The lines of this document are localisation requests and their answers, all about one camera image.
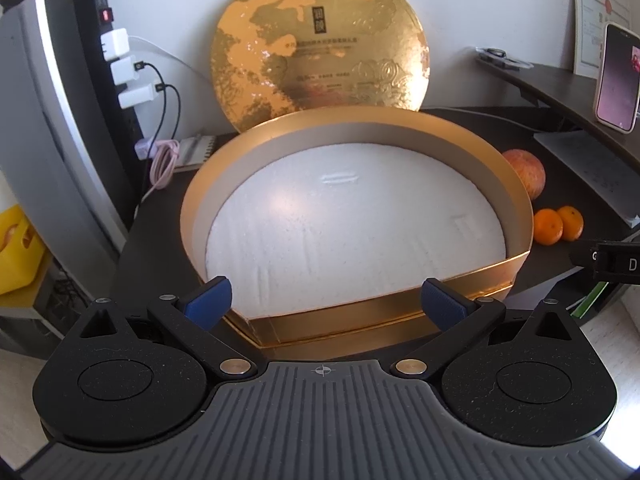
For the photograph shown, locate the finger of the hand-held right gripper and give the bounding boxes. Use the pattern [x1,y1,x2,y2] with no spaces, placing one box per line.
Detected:
[569,242,595,267]

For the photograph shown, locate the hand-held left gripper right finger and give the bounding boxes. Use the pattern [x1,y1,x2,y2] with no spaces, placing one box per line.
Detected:
[390,277,576,380]

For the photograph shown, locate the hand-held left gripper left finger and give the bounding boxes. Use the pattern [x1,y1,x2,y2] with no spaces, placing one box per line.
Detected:
[80,276,258,380]

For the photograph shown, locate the round gold gift box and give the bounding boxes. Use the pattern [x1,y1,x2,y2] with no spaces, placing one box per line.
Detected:
[180,106,536,348]

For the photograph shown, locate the round gold box lid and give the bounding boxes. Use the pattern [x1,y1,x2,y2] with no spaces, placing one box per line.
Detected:
[210,0,431,133]

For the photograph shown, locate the orange tangerine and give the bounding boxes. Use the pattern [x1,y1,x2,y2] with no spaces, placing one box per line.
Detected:
[556,205,584,242]
[533,208,565,246]

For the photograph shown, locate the green booklet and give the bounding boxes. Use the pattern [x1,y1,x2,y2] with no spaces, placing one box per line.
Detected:
[570,280,612,319]

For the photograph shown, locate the white paper sheet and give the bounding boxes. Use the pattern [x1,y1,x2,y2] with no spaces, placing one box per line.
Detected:
[533,130,640,226]

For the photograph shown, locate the red apple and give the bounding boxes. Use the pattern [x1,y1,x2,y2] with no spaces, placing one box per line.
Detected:
[501,149,546,201]

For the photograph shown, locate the spiral notebook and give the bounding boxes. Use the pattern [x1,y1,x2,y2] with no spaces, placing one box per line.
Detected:
[172,134,217,174]

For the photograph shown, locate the smartphone with white case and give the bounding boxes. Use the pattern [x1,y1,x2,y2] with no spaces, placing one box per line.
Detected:
[593,22,640,134]

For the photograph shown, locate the yellow plastic box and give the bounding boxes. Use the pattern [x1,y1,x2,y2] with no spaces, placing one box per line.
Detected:
[0,205,47,295]

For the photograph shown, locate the eyeglasses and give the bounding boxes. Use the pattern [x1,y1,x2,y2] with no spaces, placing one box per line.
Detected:
[477,46,532,69]

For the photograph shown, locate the white flat charger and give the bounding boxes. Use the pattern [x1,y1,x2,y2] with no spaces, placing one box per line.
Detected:
[118,85,165,110]

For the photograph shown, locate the framed white certificate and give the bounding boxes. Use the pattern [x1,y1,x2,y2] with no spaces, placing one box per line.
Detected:
[571,0,633,79]

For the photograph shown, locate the white charger with black plug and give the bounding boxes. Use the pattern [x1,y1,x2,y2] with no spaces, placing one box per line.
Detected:
[111,56,147,86]

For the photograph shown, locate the silver monitor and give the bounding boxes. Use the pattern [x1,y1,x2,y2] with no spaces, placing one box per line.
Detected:
[0,0,136,258]

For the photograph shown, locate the white square charger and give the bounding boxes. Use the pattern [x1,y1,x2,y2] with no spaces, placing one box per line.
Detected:
[100,29,132,57]

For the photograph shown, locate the black power strip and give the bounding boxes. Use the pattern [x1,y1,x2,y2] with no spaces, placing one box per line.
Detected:
[72,0,147,211]

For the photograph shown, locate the pink coiled cable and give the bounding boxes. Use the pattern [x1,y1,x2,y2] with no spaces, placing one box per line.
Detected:
[139,139,182,203]

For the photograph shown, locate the black charging cable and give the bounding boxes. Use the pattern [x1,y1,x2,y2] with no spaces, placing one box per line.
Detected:
[135,62,169,143]
[156,84,183,145]

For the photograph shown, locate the white charging cable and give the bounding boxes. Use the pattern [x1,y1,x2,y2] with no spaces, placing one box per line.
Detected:
[127,35,217,87]

